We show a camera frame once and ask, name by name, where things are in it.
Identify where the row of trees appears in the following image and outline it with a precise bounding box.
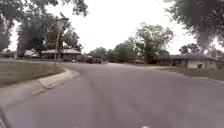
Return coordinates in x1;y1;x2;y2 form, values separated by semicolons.
87;39;141;64

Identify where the grey asphalt road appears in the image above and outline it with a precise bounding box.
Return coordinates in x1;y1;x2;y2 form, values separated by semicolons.
0;62;224;128

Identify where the large leafy tree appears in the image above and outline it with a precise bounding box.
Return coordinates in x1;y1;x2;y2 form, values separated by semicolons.
131;22;175;65

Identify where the low brown-roofed house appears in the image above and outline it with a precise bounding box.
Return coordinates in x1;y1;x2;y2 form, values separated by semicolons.
40;48;83;62

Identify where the pale concrete kerb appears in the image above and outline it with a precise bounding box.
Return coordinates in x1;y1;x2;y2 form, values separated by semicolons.
0;68;80;108

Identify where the low house with garage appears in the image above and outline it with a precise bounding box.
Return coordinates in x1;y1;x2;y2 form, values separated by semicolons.
169;53;221;70

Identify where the white house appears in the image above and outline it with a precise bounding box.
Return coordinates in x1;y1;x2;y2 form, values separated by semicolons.
22;49;41;59

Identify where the tall dark tree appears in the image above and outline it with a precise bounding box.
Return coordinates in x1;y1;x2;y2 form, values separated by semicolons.
15;9;84;56

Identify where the green grass lawn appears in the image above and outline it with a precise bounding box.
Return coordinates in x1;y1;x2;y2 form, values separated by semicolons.
159;65;224;83

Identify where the dry grass lawn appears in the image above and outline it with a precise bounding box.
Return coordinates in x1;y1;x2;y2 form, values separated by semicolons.
0;59;66;87

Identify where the overhanging dark tree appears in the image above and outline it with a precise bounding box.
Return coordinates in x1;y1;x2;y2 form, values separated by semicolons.
164;0;224;51

